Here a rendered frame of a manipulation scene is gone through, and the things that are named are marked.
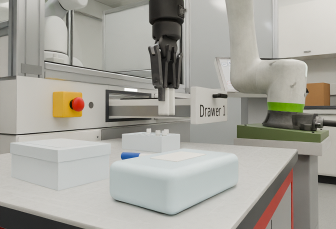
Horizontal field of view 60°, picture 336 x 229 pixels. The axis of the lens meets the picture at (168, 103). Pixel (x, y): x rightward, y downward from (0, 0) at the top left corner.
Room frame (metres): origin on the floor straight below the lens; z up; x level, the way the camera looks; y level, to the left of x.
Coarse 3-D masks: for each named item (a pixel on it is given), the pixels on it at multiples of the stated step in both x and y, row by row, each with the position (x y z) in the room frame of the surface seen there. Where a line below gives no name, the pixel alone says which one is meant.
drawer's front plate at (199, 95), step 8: (192, 88) 0.84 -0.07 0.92; (200, 88) 0.87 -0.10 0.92; (208, 88) 0.92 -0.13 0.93; (192, 96) 0.84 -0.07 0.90; (200, 96) 0.87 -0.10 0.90; (208, 96) 0.92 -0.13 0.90; (192, 104) 0.84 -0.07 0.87; (208, 104) 0.92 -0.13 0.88; (216, 104) 0.99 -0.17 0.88; (224, 104) 1.06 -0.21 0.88; (192, 112) 0.84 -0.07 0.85; (208, 112) 0.92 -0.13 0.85; (216, 112) 0.99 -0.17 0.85; (224, 112) 1.06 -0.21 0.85; (192, 120) 0.84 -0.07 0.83; (200, 120) 0.87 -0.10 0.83; (208, 120) 0.92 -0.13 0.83; (216, 120) 0.99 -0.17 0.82; (224, 120) 1.06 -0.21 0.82
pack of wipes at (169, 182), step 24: (120, 168) 0.32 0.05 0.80; (144, 168) 0.30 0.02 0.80; (168, 168) 0.29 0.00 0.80; (192, 168) 0.30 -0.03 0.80; (216, 168) 0.34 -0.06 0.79; (120, 192) 0.31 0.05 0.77; (144, 192) 0.29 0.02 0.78; (168, 192) 0.27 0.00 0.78; (192, 192) 0.30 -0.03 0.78; (216, 192) 0.34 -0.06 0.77
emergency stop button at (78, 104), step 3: (75, 99) 0.79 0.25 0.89; (78, 99) 0.80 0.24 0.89; (81, 99) 0.81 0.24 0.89; (72, 102) 0.79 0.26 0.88; (75, 102) 0.79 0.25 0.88; (78, 102) 0.80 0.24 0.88; (81, 102) 0.81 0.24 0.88; (72, 105) 0.79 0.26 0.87; (75, 105) 0.79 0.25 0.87; (78, 105) 0.80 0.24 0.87; (81, 105) 0.81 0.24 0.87; (75, 108) 0.79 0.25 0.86; (78, 108) 0.80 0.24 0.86; (81, 108) 0.81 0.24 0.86
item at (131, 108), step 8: (112, 104) 1.01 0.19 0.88; (120, 104) 0.99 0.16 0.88; (128, 104) 0.98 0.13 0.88; (136, 104) 0.96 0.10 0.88; (144, 104) 0.94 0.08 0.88; (152, 104) 0.93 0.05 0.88; (176, 104) 0.89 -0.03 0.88; (184, 104) 0.87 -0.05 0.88; (112, 112) 1.01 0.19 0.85; (120, 112) 0.99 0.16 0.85; (128, 112) 0.97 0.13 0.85; (136, 112) 0.96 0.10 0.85; (144, 112) 0.94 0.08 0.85; (152, 112) 0.93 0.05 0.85; (176, 112) 0.88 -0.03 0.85; (184, 112) 0.87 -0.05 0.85
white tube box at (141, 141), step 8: (128, 136) 0.74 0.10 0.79; (136, 136) 0.72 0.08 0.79; (144, 136) 0.71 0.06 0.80; (152, 136) 0.69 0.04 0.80; (160, 136) 0.68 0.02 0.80; (168, 136) 0.71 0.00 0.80; (176, 136) 0.74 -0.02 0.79; (128, 144) 0.74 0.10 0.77; (136, 144) 0.72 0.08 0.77; (144, 144) 0.71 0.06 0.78; (152, 144) 0.69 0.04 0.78; (160, 144) 0.68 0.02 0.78; (168, 144) 0.71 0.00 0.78; (176, 144) 0.74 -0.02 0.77
